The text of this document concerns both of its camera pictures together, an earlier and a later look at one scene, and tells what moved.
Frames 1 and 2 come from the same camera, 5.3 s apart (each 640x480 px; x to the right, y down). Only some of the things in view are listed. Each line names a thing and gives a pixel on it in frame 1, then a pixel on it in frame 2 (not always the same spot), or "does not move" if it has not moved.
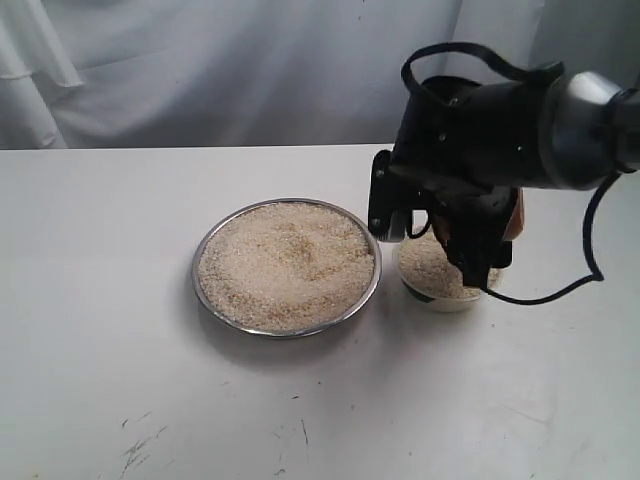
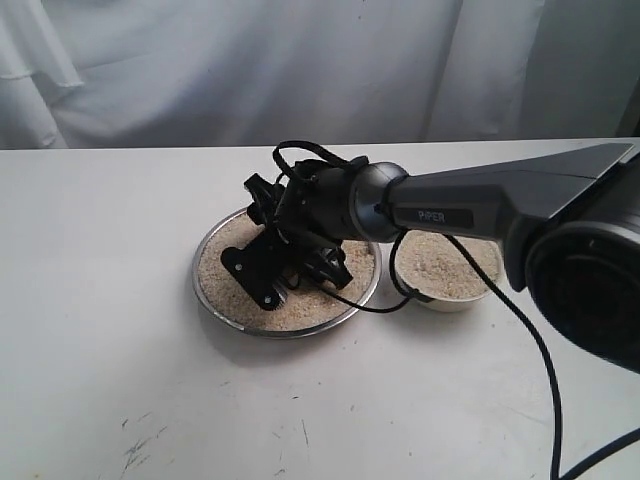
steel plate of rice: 286,268 does not move
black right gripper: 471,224 → 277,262
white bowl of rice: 431,278 does not move
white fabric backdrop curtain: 85,74 does not move
